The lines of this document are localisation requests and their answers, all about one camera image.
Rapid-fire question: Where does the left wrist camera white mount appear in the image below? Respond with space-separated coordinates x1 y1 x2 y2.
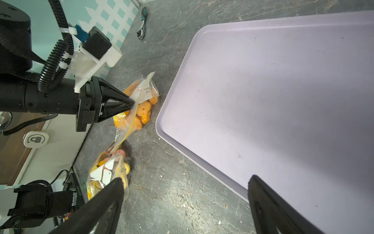
69 25 122 93

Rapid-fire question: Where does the lavender plastic tray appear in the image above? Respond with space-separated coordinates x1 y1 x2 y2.
156 11 374 234

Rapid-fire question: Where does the ziploc bag of mixed cookies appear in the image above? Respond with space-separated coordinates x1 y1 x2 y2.
86 143 131 200

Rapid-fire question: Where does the ziploc bag of orange cookies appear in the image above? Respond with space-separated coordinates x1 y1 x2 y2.
111 72 159 153

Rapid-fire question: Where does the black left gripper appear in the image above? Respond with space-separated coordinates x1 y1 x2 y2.
76 77 135 132

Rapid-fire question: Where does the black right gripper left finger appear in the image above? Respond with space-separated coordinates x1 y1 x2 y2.
51 178 124 234

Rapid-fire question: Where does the green handled ratchet wrench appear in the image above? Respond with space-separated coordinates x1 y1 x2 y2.
136 7 148 40

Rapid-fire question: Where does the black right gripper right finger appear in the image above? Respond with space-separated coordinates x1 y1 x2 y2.
248 175 323 234

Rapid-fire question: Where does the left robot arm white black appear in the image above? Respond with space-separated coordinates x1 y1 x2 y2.
1 1 135 136

